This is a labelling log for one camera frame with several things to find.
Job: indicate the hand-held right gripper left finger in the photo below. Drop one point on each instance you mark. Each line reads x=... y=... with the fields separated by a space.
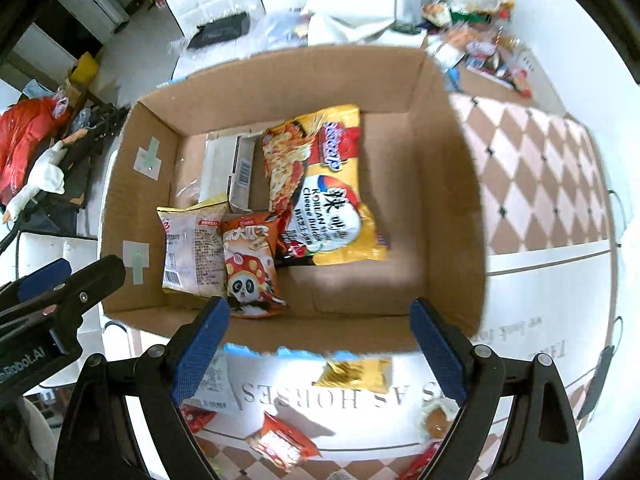
x=200 y=355

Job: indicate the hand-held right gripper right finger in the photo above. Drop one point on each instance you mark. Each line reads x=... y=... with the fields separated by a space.
x=437 y=355

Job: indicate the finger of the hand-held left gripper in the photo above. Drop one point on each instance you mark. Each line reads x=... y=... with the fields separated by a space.
x=45 y=277
x=95 y=280

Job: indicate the clear-wrapped brown bun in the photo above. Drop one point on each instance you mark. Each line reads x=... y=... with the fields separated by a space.
x=437 y=422

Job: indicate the yellow snack packet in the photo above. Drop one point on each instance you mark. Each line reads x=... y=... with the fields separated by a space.
x=355 y=375

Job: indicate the printed cardboard box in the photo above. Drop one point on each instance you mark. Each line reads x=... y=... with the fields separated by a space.
x=430 y=185

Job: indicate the white labelled packet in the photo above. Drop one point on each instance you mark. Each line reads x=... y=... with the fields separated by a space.
x=222 y=385

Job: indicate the small red packet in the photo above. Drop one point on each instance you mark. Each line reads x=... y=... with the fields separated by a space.
x=197 y=417

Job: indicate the orange panda snack packet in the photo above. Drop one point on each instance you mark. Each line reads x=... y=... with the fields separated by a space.
x=250 y=270

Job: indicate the pale bread packet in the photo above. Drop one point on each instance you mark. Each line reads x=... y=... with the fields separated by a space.
x=192 y=250

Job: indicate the white glove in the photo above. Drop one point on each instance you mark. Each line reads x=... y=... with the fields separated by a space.
x=47 y=170

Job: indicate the red wrapper packet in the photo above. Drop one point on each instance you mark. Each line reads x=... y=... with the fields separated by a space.
x=425 y=462

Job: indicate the red orange snack packet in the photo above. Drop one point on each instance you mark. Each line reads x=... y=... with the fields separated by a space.
x=282 y=442

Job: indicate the red bag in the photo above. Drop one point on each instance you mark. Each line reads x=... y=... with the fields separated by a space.
x=25 y=135

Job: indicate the black bag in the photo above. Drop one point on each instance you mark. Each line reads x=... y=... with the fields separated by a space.
x=95 y=135

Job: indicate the small white carton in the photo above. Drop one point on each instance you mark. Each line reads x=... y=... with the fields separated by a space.
x=225 y=170

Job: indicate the large yellow noodle packet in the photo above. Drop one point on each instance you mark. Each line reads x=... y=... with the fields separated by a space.
x=330 y=195

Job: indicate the yellow bag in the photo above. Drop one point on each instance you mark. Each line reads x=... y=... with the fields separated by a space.
x=82 y=70

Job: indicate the checkered printed tablecloth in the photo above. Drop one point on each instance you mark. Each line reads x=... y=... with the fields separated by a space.
x=540 y=170

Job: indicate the white cabinet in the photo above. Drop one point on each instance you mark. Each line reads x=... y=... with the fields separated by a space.
x=90 y=5

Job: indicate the black pouch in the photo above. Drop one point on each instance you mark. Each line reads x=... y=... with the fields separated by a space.
x=220 y=30

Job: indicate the pile of assorted snack packets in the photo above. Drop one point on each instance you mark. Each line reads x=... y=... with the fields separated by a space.
x=475 y=30

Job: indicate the white plastic bag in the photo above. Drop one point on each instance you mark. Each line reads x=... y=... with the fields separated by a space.
x=350 y=10

